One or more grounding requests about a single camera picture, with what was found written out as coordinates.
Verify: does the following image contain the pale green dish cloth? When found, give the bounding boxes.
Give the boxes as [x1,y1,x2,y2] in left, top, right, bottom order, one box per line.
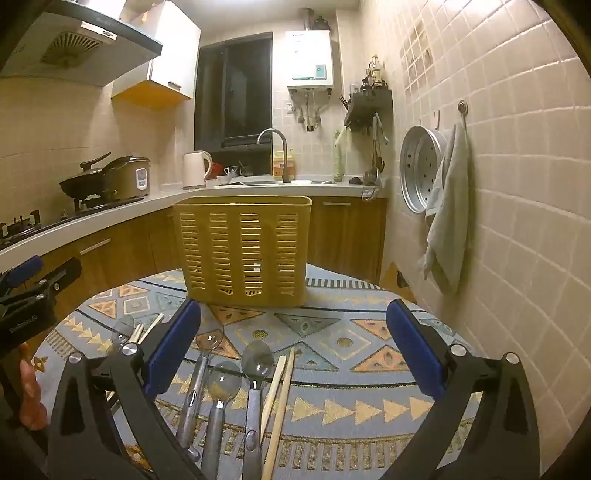
[333,129,348,182]

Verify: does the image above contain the metal flue pipe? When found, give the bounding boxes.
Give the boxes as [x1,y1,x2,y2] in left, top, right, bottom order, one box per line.
[300,7,331,32]

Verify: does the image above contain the black frying pan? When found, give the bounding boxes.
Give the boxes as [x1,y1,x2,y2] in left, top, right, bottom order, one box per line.
[59,152,114,199]

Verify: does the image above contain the dark wall spice rack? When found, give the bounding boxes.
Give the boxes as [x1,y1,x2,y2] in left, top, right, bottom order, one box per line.
[344,89,393,134]

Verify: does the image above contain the dark window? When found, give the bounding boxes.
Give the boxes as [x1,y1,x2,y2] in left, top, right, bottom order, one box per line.
[194,31,274,153]

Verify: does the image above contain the pale hanging towel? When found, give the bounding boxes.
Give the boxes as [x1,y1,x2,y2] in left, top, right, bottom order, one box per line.
[418,124,472,296]

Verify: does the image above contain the yellow oil bottle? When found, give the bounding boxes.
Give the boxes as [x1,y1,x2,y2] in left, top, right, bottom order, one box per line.
[272,148,296,181]

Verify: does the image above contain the white electric kettle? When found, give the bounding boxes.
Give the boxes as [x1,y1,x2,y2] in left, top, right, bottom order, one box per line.
[181,150,213,190]

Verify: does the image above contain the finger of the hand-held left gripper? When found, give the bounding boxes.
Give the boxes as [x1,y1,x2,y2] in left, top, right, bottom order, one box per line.
[4,257,83,319]
[0,255,44,296]

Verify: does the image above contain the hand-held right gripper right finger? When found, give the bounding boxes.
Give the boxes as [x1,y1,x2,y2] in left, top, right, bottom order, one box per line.
[385,299,541,480]

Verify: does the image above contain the grey range hood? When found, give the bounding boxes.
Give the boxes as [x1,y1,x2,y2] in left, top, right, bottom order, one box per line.
[0,0,163,88]

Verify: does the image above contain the white kitchen countertop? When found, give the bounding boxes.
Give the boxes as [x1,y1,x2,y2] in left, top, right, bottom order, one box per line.
[0,178,389,264]

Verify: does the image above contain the yellow slotted utensil basket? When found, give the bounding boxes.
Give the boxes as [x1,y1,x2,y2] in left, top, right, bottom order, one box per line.
[172,196,314,309]

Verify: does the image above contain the white wall cabinet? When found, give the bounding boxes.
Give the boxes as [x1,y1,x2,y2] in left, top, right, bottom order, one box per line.
[111,2,202,110]

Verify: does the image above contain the person's left hand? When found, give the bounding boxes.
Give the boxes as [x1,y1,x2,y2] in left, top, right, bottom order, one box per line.
[18,344,49,430]

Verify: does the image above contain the metal spoon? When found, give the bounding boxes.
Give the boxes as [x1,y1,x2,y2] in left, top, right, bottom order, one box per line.
[199,361,243,480]
[240,340,274,480]
[107,315,136,356]
[175,329,225,462]

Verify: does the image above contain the metal faucet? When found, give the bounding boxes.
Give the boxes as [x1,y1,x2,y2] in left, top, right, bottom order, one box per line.
[257,128,296,184]

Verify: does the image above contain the wooden base cabinets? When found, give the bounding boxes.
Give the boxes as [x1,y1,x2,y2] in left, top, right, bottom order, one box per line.
[0,196,389,324]

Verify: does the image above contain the white water heater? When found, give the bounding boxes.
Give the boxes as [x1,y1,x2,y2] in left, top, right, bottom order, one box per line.
[285,30,335,88]

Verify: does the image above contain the steel sink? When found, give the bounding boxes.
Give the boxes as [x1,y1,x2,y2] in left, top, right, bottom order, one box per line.
[226,178,340,186]

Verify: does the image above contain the water heater pipes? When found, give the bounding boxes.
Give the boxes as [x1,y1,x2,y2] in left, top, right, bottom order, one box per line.
[288,88,333,132]

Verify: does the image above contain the cardboard box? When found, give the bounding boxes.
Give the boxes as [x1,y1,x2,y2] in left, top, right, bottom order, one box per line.
[379,262,419,303]

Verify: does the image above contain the brown rice cooker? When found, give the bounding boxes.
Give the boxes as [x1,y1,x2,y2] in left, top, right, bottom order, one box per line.
[102,156,152,200]

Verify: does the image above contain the round metal steamer tray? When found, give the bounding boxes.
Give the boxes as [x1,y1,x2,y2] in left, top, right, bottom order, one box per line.
[399,126,455,214]

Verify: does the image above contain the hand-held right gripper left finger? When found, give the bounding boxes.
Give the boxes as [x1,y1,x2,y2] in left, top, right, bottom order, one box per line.
[46,299,206,480]

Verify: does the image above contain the black gas stove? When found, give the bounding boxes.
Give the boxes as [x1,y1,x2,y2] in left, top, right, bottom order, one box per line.
[0,196,146,252]

